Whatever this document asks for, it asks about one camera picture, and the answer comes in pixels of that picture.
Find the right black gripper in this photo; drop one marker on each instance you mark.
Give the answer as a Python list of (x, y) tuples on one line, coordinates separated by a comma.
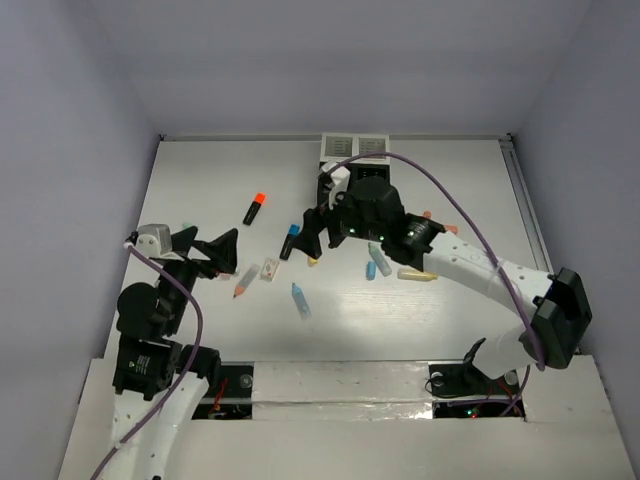
[(314, 221)]

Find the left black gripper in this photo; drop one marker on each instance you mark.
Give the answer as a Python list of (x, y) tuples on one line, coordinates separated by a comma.
[(189, 257)]

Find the blue cap black highlighter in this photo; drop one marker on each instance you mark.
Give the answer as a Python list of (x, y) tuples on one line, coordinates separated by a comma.
[(289, 241)]

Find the white boxed eraser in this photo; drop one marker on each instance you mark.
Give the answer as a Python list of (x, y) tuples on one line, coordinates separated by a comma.
[(269, 269)]

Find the orange cap black highlighter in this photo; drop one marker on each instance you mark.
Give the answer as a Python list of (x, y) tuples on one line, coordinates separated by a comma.
[(254, 208)]

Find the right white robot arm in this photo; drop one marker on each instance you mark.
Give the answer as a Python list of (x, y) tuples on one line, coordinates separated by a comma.
[(553, 307)]

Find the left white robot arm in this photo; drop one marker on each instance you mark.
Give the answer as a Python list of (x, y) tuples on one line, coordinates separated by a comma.
[(162, 371)]

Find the green grey highlighter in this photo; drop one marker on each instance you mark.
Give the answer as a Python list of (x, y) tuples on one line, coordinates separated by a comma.
[(379, 260)]

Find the light blue highlighter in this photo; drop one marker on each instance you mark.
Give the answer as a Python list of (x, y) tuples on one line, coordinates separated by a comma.
[(300, 302)]

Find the black slotted container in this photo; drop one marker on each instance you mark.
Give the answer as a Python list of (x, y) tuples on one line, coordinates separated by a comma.
[(358, 170)]

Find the white slotted container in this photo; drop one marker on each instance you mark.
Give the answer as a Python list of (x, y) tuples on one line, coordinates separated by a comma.
[(339, 146)]

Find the yellow highlighter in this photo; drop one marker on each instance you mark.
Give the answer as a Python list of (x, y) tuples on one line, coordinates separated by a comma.
[(415, 275)]

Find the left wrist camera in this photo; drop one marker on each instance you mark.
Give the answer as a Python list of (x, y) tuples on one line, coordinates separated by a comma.
[(153, 240)]

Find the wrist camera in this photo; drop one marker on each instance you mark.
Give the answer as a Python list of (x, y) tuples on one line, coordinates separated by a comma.
[(153, 240), (336, 177)]

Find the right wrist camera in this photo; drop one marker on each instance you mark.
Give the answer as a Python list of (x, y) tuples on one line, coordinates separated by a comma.
[(336, 177)]

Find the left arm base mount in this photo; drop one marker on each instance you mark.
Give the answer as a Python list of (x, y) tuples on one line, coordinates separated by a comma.
[(231, 397)]

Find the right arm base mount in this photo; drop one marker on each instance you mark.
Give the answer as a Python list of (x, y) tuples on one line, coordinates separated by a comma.
[(461, 390)]

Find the metal rail right edge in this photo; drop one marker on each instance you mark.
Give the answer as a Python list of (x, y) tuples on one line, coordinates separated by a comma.
[(525, 206)]

